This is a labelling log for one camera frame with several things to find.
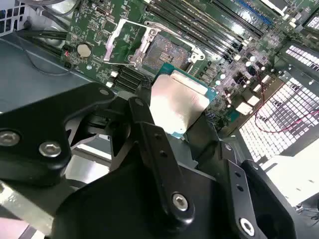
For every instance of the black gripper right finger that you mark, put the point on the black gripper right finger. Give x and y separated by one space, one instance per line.
239 199

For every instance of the metal socket cover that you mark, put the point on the metal socket cover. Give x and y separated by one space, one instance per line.
111 49

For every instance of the silver CPU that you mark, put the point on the silver CPU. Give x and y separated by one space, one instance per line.
177 99

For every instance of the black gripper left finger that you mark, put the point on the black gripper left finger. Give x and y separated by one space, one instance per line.
37 124

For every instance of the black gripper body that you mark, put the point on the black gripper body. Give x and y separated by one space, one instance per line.
119 214

